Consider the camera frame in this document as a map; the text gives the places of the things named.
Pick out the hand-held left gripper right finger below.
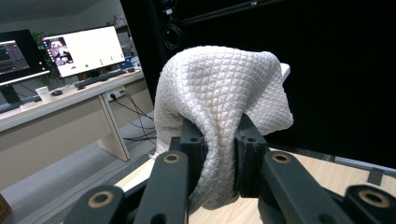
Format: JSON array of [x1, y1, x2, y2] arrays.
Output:
[[233, 113, 270, 199]]

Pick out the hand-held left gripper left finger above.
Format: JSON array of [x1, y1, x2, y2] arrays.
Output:
[[180, 117, 208, 197]]

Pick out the white quilted cloth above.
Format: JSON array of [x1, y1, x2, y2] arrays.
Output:
[[150, 45, 294, 211]]

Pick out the white power outlet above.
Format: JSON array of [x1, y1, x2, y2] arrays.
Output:
[[106, 87, 126, 101]]

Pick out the black keyboard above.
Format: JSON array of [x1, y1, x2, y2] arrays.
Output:
[[74, 69, 127, 89], [0, 95, 42, 115]]

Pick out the black curtain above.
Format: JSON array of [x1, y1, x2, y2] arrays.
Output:
[[120, 0, 396, 169]]

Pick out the monitor with white screen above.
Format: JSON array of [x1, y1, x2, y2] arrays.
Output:
[[40, 24, 126, 78]]

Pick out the beige office desk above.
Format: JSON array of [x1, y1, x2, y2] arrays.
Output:
[[0, 69, 155, 190]]

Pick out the green plant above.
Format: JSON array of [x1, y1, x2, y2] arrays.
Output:
[[31, 31, 60, 86]]

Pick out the white cup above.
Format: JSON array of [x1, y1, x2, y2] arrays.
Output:
[[35, 86, 51, 103]]

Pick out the monitor with dark screen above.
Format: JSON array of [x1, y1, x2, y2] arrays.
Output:
[[0, 29, 50, 105]]

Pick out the black cables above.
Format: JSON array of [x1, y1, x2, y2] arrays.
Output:
[[110, 91, 157, 145]]

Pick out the black camera on stand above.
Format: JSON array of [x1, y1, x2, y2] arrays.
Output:
[[148, 0, 189, 60]]

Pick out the black table edge bracket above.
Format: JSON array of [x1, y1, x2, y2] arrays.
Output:
[[367, 167, 385, 187]]

